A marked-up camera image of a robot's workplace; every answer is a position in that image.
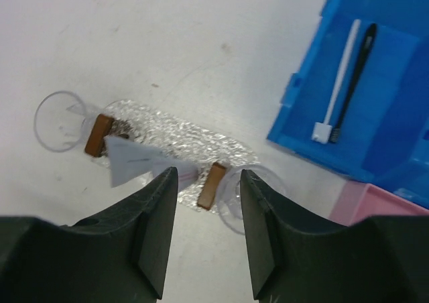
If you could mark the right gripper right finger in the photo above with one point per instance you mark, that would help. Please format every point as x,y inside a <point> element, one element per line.
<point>295,255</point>

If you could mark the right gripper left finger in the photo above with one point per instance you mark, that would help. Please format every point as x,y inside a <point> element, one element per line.
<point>117,255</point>

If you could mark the clear plastic cup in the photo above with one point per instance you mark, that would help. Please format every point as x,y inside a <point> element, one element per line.
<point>228,199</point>
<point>59,121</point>

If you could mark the white toothbrush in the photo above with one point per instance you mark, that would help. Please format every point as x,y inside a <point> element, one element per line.
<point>322,131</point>

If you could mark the black toothbrush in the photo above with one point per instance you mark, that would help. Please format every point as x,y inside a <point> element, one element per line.
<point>364,52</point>

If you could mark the white red-capped toothpaste tube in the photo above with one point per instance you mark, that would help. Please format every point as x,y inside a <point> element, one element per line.
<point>187,175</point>

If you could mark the clear textured oval tray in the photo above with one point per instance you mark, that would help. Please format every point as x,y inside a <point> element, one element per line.
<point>180,139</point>

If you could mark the pink plastic box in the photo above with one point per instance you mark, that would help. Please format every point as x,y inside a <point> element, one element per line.
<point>358,201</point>

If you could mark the blue compartment bin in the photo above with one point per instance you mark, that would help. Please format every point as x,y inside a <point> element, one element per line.
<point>384,136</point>

